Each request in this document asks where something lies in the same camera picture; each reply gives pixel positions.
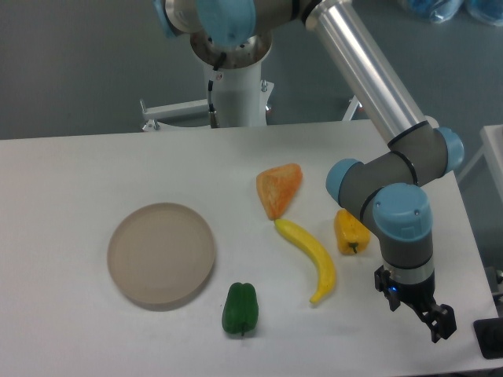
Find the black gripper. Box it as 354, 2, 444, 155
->
374, 265, 457, 343

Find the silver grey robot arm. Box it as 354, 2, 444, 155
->
153, 1, 464, 342

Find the yellow bell pepper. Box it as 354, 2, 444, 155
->
333, 209, 371, 255

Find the green bell pepper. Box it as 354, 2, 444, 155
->
222, 282, 259, 335

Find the black device at right edge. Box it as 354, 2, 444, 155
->
473, 317, 503, 360

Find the yellow banana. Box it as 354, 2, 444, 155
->
274, 218, 336, 305

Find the orange bread wedge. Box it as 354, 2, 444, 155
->
255, 163, 303, 221

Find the white table at right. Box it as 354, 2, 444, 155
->
457, 124, 502, 199

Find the beige round plate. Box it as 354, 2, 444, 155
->
107, 203, 216, 311

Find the blue plastic bag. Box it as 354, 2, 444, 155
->
398, 0, 502, 27

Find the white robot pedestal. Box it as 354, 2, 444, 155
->
139, 31, 366, 133

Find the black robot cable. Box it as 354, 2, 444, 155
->
207, 52, 228, 129

